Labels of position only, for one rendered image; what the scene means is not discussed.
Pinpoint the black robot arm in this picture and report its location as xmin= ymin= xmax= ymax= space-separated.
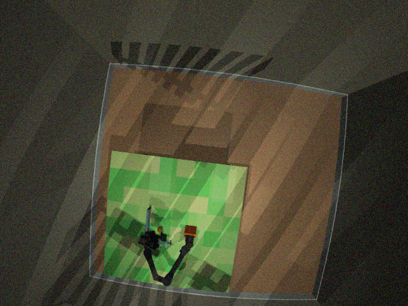
xmin=138 ymin=235 xmax=195 ymax=286

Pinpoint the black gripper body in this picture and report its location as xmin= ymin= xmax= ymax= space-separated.
xmin=144 ymin=231 xmax=167 ymax=242

